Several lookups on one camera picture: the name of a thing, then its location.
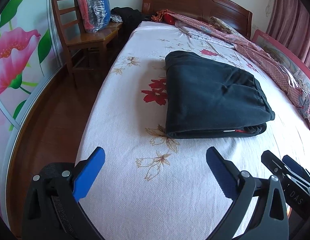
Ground pink patterned quilt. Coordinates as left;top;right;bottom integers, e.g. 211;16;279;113
151;9;310;129

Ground black Anta sports pants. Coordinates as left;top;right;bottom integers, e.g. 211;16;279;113
165;51;275;139

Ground wooden chair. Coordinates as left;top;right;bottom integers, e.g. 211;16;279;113
51;0;122;81

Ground black clothes pile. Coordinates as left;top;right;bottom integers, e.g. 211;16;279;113
111;7;151;40

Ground dark wooden headboard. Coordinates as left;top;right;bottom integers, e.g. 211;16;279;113
141;0;253;39

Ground plastic bag of clothes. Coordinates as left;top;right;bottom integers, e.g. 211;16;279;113
77;0;111;33

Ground white floral bed sheet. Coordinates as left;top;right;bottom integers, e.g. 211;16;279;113
77;22;310;239

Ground maroon curtain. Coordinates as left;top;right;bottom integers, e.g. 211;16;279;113
266;0;310;69

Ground red mesh bed rail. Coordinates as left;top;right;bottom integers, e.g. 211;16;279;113
252;29;310;88

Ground floral wardrobe sliding door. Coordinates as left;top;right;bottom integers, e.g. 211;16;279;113
0;0;62;223

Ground red pillow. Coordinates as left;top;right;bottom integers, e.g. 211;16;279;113
163;13;176;25

